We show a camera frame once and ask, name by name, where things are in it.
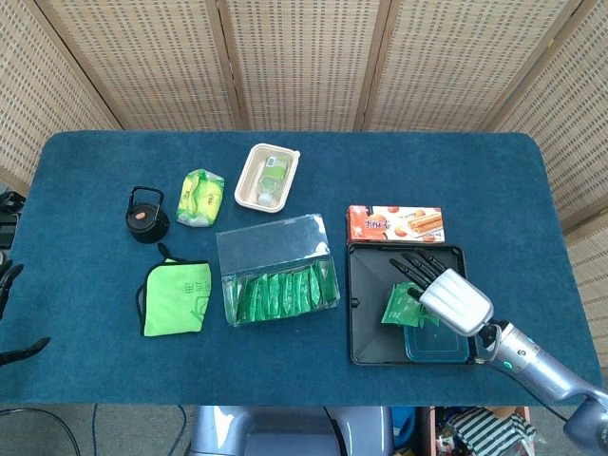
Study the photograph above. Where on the woven bamboo screen panel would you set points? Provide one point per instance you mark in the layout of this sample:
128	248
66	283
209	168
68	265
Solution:
465	62
570	119
142	62
28	95
591	285
304	62

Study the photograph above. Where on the clear box of green packets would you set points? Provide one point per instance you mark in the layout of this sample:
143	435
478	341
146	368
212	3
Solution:
271	242

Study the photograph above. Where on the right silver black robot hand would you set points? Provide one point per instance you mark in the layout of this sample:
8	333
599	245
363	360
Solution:
456	299

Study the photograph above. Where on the green yellow plastic snack package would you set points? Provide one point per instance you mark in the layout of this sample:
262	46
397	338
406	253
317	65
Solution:
202	199

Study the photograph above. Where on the blue transparent plastic lid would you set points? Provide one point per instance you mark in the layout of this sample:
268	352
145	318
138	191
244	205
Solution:
432	347

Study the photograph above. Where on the green microfiber cloth black trim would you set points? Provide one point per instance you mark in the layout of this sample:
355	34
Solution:
176	299

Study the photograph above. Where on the orange biscuit roll box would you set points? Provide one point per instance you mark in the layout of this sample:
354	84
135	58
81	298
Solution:
394	223

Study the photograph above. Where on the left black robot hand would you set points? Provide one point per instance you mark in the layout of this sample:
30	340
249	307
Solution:
26	347

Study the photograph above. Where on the beige tray with green pack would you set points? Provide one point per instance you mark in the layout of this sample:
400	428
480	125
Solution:
247	190

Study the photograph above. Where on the blue felt table cover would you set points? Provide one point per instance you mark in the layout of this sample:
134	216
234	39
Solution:
285	370

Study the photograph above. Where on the black plastic tray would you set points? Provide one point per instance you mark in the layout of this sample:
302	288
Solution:
370	285

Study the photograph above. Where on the small clear water bottle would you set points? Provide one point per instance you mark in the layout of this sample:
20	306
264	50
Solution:
271	180

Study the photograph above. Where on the black equipment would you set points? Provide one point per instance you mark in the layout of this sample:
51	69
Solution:
8	218

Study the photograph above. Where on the grey blue robot torso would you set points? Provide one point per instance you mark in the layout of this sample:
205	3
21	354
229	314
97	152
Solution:
285	432

